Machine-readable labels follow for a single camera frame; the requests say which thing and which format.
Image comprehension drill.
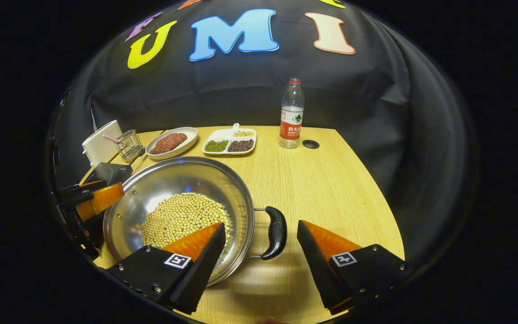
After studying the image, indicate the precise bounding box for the white oval plate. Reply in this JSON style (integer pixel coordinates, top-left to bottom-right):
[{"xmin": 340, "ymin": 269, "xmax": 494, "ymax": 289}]
[{"xmin": 145, "ymin": 126, "xmax": 199, "ymax": 160}]

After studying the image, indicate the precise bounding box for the pile of yellow soybeans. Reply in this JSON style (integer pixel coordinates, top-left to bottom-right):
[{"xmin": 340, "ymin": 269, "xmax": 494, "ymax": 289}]
[{"xmin": 141, "ymin": 193, "xmax": 232, "ymax": 252}]

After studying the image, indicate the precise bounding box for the white toaster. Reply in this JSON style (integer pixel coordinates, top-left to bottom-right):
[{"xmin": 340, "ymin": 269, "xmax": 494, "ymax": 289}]
[{"xmin": 82, "ymin": 120, "xmax": 123, "ymax": 167}]

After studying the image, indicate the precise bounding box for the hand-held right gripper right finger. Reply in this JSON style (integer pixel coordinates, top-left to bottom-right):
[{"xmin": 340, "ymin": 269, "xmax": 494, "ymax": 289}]
[{"xmin": 297, "ymin": 220, "xmax": 408, "ymax": 315}]

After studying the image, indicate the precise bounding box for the clear water bottle red label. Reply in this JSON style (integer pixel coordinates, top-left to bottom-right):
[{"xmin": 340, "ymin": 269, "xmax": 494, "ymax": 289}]
[{"xmin": 279, "ymin": 78, "xmax": 305, "ymax": 149}]

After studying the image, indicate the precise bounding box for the small wire basket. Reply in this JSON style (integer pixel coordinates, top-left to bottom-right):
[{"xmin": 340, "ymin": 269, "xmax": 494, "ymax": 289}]
[{"xmin": 115, "ymin": 130, "xmax": 143, "ymax": 162}]

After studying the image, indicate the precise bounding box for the red meat piece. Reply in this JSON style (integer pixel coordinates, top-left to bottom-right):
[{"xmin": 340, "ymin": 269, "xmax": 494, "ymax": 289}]
[
  {"xmin": 150, "ymin": 137, "xmax": 173, "ymax": 155},
  {"xmin": 165, "ymin": 133, "xmax": 188, "ymax": 149}
]

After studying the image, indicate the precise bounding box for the white divided dish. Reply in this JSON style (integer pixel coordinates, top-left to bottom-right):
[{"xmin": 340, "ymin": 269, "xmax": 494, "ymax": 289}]
[{"xmin": 202, "ymin": 123, "xmax": 257, "ymax": 156}]

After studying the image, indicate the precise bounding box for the dark red beans heap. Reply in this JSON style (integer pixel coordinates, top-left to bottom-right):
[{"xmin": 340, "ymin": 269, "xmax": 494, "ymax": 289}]
[{"xmin": 228, "ymin": 139, "xmax": 255, "ymax": 153}]

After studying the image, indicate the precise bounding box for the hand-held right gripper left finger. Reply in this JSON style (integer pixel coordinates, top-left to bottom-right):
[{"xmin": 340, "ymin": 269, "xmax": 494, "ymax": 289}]
[{"xmin": 106, "ymin": 222, "xmax": 227, "ymax": 315}]

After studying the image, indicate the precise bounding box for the steel pot with black handle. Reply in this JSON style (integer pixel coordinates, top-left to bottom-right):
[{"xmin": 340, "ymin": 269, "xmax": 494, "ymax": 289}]
[{"xmin": 103, "ymin": 156, "xmax": 288, "ymax": 287}]

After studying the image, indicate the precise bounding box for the black backdrop cloth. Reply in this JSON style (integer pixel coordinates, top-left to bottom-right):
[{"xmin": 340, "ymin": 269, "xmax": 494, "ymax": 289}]
[{"xmin": 54, "ymin": 0, "xmax": 480, "ymax": 270}]

